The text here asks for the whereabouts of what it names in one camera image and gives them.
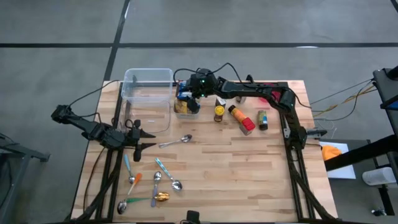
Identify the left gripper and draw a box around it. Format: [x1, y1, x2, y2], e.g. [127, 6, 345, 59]
[124, 119, 157, 162]

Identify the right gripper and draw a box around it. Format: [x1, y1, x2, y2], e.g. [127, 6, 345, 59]
[186, 68, 220, 114]

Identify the yellow ramen pack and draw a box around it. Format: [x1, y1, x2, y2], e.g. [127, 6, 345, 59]
[174, 98, 191, 115]

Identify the blue ramen pack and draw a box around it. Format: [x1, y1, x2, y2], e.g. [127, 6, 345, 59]
[175, 80, 195, 102]

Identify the yellow lid spice jar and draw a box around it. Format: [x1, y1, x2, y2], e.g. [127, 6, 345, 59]
[213, 105, 226, 123]

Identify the orange turmeric jar black lid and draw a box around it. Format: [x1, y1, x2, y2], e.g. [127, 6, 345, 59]
[228, 104, 247, 124]

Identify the green spice jar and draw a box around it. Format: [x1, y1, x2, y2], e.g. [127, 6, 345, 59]
[257, 110, 269, 131]

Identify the small grey plastic bin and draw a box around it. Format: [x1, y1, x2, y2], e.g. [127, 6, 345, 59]
[170, 88, 200, 121]

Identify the all-metal spoon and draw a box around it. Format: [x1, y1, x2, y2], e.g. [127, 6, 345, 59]
[158, 134, 193, 149]

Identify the tall clear plastic bin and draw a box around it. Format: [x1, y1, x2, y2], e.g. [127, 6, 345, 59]
[120, 68, 174, 105]

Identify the gold spoon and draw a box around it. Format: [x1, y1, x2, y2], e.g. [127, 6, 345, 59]
[154, 192, 171, 203]

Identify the pink plastic bowl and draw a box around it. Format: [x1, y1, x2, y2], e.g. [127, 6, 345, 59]
[258, 83, 281, 104]

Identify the small black device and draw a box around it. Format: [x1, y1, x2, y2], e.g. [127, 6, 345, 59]
[185, 210, 201, 224]

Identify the orange object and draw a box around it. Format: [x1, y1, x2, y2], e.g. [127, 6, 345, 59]
[321, 144, 343, 162]

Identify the white paper sheet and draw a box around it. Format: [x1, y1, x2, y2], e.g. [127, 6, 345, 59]
[318, 141, 357, 180]

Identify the black equipment stand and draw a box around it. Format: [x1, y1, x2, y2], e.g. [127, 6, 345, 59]
[325, 65, 398, 218]

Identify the white roll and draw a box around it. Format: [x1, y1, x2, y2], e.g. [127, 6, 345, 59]
[361, 166, 397, 187]

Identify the light blue handled spoon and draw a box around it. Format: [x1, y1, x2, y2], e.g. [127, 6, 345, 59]
[124, 154, 136, 185]

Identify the orange handled spoon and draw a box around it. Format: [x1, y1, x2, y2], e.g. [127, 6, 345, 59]
[126, 172, 143, 197]

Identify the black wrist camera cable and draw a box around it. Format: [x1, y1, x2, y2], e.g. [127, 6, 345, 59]
[172, 62, 249, 86]

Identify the green handled spoon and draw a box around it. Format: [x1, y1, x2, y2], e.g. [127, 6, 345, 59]
[116, 197, 150, 215]

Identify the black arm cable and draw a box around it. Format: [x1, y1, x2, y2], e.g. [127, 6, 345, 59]
[310, 79, 374, 106]
[68, 80, 121, 108]

